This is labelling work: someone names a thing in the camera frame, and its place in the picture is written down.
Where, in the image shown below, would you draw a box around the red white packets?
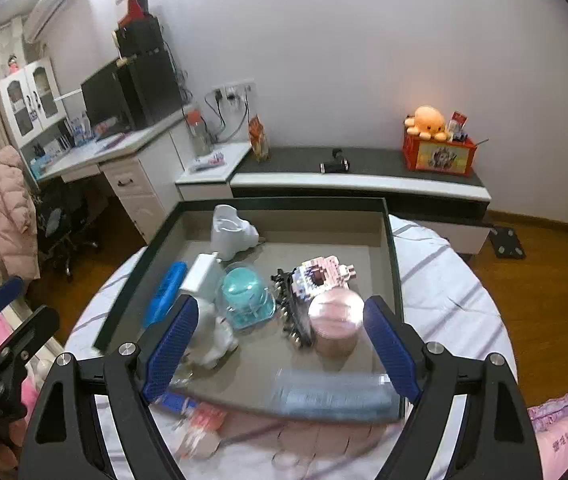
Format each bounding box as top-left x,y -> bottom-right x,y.
448,110 -> 469,142

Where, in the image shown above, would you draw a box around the red packet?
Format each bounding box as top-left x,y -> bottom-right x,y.
186,402 -> 227,433

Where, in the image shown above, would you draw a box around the black storage box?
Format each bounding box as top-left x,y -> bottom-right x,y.
113,14 -> 162,58

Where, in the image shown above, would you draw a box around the white desk with drawers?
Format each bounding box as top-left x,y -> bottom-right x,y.
29,120 -> 189,246

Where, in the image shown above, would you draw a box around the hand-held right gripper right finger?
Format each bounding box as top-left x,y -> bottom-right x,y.
363,295 -> 544,480

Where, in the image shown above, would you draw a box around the white air conditioner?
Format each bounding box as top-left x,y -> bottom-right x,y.
23,0 -> 82,43

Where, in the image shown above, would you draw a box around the red snack bag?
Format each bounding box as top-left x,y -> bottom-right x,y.
248,115 -> 272,163

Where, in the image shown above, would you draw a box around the blue plastic case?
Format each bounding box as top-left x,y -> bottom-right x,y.
145,261 -> 187,328

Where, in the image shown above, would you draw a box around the clear blue pencil case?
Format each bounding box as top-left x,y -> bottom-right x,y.
274,367 -> 405,423

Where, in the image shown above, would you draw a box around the dark green box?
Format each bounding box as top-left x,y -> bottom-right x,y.
93,197 -> 407,423

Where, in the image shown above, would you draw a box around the papers on desk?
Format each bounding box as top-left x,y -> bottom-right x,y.
93,132 -> 130,153

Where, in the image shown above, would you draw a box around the round pink metal tin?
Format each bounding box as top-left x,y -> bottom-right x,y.
308,287 -> 367,358

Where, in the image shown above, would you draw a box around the black computer tower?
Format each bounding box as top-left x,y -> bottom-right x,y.
114,47 -> 185,131

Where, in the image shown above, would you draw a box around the black power cables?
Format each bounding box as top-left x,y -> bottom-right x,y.
204,92 -> 249,143

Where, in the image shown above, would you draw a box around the white wall power strip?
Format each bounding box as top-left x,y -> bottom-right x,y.
209,78 -> 255,103

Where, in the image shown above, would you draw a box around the black office chair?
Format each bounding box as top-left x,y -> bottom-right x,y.
34,192 -> 100,281

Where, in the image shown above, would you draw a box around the blue white tube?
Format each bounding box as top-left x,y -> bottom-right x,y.
161,392 -> 197,413

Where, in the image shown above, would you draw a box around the black computer monitor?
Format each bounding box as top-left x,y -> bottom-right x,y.
80,62 -> 132,133

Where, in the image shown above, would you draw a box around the black studded hair clip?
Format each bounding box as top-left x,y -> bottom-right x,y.
271,269 -> 315,348

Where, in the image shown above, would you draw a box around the purple printed blanket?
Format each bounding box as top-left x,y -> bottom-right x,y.
526,372 -> 568,480

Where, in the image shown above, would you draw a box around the dark top low cabinet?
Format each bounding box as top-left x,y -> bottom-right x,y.
230,146 -> 493,261

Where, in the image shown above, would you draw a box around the clear bottle red cap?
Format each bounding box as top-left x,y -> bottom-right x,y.
184,107 -> 213,157

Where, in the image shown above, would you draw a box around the red paper ornament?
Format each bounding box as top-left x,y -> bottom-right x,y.
118,0 -> 147,26

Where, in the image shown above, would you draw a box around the pink puffer jacket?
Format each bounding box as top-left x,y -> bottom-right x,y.
0,146 -> 40,278

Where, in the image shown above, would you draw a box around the red printed storage box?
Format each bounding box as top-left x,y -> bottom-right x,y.
402,127 -> 479,177

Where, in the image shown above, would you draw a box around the white charger block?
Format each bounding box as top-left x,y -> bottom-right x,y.
180,254 -> 222,301

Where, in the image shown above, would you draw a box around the orange plush octopus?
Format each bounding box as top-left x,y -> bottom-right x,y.
404,105 -> 449,141

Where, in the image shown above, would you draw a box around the white corner cabinet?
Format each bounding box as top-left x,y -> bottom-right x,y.
175,141 -> 252,201

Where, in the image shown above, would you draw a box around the clear plastic piece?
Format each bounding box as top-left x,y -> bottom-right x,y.
176,425 -> 222,461

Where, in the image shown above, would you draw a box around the pink building block figure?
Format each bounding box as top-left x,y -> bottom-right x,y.
289,255 -> 357,301

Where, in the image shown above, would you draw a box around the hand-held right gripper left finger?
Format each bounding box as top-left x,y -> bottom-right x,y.
16,294 -> 199,480

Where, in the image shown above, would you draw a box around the white glass door cabinet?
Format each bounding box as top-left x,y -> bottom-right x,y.
0,57 -> 65,148

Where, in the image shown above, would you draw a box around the teal toy in clear dome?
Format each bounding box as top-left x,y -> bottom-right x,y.
220,261 -> 277,332

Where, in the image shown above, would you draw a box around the black bathroom scale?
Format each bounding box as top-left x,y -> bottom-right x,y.
488,225 -> 525,260

